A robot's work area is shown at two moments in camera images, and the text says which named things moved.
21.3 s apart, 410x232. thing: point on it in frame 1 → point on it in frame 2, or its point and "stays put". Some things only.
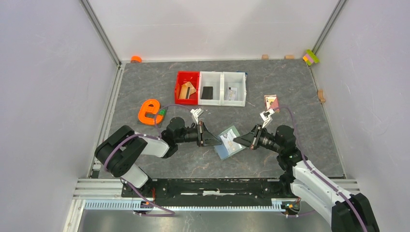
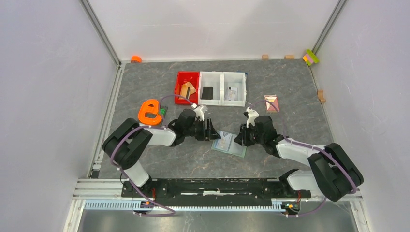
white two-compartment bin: [234, 79] stays put
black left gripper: [204, 137] → [212, 134]
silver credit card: [231, 94] stays put
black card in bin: [207, 93] stays put
